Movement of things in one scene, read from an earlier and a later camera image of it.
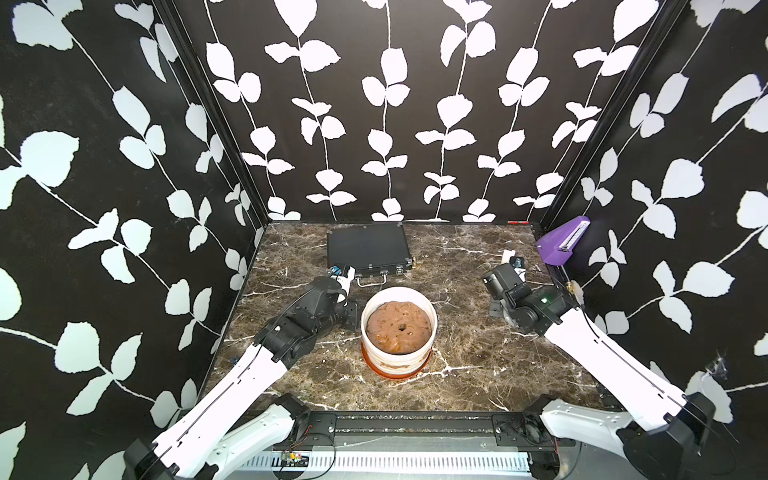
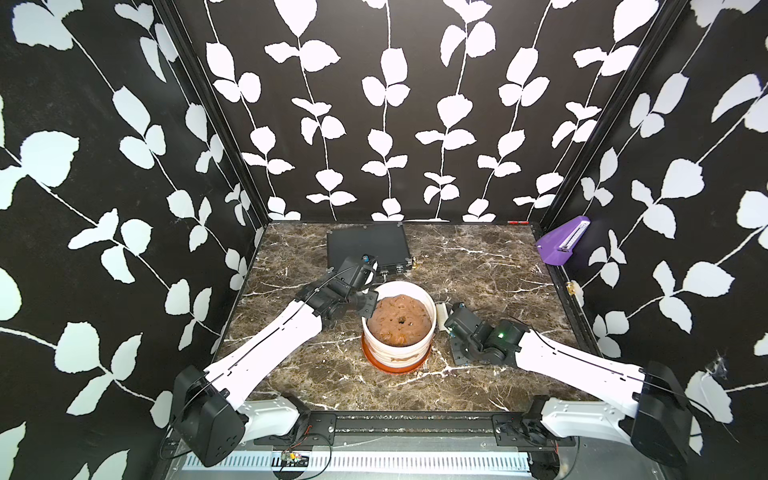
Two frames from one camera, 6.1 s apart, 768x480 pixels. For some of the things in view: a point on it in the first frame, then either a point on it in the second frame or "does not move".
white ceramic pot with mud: (398, 328) does not move
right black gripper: (493, 309) -> (455, 355)
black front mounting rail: (417, 428) does not move
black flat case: (373, 251) does not move
